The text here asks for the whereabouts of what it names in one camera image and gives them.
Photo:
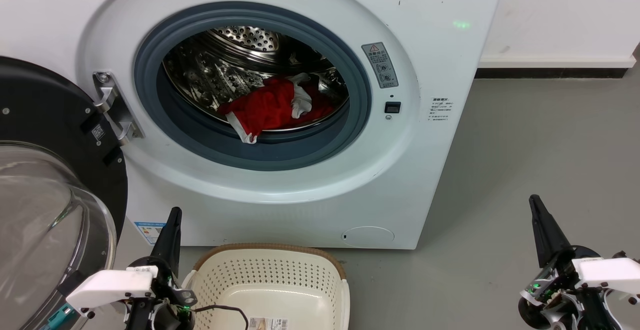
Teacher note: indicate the washing machine door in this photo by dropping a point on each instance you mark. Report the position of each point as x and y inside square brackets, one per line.
[45, 100]

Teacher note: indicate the stainless steel washing machine drum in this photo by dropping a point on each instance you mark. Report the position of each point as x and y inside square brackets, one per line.
[200, 75]

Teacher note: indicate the white front-load washing machine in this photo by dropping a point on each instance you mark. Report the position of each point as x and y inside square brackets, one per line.
[430, 45]

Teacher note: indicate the blue energy label sticker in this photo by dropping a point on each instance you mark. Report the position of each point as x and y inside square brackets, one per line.
[149, 232]

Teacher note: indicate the small text sticker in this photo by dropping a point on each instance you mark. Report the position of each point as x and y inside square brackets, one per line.
[440, 109]

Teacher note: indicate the cream perforated laundry basket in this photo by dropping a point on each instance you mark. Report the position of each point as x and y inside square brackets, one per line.
[280, 275]

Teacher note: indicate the red and white garment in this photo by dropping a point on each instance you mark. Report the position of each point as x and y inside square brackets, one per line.
[270, 105]

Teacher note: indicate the black wall baseboard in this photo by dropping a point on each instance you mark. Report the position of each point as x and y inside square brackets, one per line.
[550, 73]

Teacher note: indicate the black door latch socket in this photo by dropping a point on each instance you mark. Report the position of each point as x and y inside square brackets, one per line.
[392, 107]

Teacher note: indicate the silver metal door hinge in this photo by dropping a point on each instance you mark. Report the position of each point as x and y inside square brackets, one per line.
[112, 105]

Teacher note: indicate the QR code sticker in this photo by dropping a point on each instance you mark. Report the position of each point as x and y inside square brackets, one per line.
[98, 132]

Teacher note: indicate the grey rubber door gasket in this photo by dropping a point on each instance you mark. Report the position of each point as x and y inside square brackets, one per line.
[200, 146]

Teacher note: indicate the grey warning sticker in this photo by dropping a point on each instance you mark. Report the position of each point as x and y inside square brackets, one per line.
[380, 65]

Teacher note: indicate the round white filter cover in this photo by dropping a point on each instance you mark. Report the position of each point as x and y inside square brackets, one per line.
[368, 237]

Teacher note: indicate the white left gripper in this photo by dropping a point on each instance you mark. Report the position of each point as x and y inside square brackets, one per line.
[112, 285]

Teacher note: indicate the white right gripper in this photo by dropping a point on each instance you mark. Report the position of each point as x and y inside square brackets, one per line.
[600, 275]

